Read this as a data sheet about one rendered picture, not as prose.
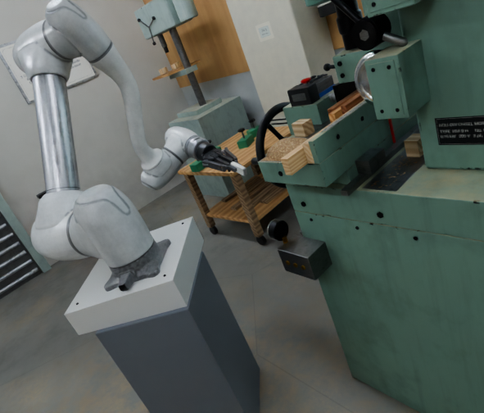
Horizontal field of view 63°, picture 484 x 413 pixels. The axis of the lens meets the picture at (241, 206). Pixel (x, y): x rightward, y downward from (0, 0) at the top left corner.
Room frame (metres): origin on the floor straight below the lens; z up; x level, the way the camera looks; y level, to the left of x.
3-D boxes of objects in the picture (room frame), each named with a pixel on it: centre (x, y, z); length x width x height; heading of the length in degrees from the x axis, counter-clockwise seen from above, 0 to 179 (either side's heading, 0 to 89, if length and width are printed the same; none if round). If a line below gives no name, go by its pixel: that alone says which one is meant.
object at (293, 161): (0.96, -0.37, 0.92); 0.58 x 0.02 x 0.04; 122
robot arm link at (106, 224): (1.10, 0.38, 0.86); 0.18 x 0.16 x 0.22; 61
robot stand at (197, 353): (1.09, 0.36, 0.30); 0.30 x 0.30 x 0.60; 78
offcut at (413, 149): (0.86, -0.45, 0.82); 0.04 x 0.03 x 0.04; 119
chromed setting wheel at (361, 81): (0.81, -0.37, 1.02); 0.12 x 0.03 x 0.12; 32
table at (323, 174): (1.09, -0.37, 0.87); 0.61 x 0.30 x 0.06; 122
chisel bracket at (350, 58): (0.97, -0.42, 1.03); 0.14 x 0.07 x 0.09; 32
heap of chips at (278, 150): (0.94, -0.17, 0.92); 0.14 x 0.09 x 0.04; 32
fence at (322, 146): (0.96, -0.44, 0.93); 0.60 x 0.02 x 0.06; 122
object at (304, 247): (0.97, -0.11, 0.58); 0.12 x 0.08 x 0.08; 32
